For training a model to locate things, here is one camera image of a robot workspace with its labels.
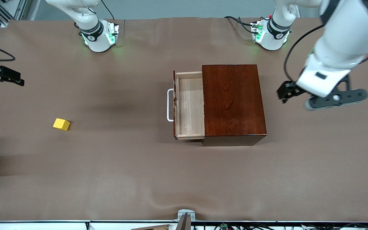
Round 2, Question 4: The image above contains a black right base cable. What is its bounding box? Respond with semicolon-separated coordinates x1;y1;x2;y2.
100;0;115;20

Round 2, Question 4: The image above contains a yellow wooden block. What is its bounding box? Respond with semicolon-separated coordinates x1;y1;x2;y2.
53;118;71;131

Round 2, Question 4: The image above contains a brown cardboard piece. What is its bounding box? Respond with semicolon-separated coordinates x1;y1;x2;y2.
131;224;170;230

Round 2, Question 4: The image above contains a light wood drawer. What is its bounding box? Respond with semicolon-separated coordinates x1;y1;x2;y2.
173;71;206;142

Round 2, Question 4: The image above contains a black left base cable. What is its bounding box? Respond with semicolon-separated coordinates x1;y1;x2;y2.
224;15;258;35

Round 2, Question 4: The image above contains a dark red wooden cabinet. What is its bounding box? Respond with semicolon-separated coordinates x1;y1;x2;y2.
202;64;267;147

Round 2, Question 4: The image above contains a black base cable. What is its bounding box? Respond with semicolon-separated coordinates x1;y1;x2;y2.
100;0;115;20
224;15;258;35

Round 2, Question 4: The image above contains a grey metal clamp bracket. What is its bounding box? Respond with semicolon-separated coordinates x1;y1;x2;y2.
175;209;196;230

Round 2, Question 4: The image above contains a brown table cover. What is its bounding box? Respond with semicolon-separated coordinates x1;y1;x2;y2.
0;17;368;222

